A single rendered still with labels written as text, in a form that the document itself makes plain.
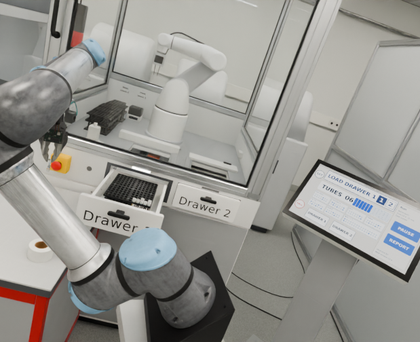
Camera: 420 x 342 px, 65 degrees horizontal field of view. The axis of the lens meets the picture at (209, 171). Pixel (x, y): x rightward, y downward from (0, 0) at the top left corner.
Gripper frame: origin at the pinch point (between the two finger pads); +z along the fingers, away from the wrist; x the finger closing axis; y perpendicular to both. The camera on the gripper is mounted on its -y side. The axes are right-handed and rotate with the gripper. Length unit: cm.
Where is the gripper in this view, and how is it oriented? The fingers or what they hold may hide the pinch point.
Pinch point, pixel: (49, 157)
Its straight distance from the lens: 131.4
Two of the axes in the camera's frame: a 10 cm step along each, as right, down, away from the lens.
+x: 9.0, 1.6, 4.0
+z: -3.0, 9.0, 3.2
